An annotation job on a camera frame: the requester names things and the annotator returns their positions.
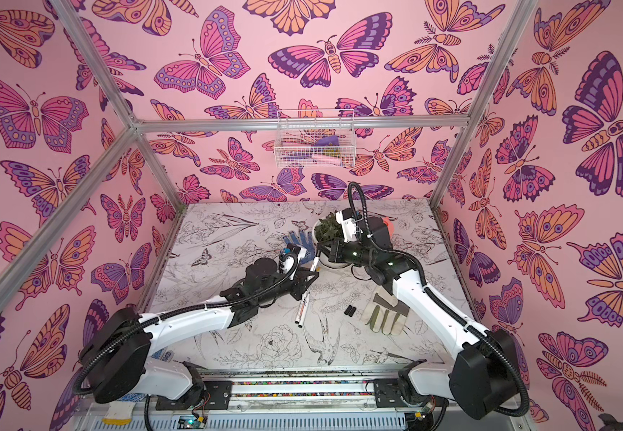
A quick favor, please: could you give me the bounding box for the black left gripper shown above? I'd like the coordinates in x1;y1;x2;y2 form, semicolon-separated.
252;267;319;309

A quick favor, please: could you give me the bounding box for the white marker pen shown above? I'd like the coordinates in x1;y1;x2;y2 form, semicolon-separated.
310;254;320;271
295;292;311;328

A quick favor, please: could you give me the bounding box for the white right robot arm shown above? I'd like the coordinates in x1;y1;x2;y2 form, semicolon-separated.
317;181;530;420

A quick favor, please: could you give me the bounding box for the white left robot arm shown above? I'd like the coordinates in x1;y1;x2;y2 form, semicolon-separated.
71;251;319;408

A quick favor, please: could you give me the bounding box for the white potted green plant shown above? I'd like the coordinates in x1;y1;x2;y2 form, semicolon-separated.
312;211;344;269

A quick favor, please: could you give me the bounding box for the blue dotted knit glove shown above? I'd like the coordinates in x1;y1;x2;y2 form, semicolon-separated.
283;231;316;265

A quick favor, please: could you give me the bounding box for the beige leather work glove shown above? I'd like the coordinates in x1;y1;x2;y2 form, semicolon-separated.
362;287;410;336

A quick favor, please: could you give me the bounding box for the blue dotted glove at base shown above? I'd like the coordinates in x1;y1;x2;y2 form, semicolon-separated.
152;348;174;362

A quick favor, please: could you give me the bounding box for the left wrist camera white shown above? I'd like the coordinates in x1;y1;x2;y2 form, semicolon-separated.
278;244;305;278

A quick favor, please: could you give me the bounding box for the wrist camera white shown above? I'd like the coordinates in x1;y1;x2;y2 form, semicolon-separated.
278;244;305;278
335;208;368;244

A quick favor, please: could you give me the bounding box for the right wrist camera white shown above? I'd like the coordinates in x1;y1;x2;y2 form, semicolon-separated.
335;208;368;244

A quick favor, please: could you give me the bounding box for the white wire wall basket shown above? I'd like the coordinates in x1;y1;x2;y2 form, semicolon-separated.
272;109;357;169

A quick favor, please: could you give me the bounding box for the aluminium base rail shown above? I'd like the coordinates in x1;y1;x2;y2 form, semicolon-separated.
68;372;534;430

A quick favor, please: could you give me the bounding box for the aluminium frame horizontal bar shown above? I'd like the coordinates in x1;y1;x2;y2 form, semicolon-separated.
135;115;469;134

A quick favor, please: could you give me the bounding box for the aluminium frame post right rear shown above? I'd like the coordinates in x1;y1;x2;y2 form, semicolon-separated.
429;0;538;209

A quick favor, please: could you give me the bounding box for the aluminium frame post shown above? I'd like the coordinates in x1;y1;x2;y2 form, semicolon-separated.
51;0;184;212
429;0;538;209

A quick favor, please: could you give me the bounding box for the aluminium frame post left rear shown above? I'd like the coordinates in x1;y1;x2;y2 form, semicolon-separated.
51;0;184;212

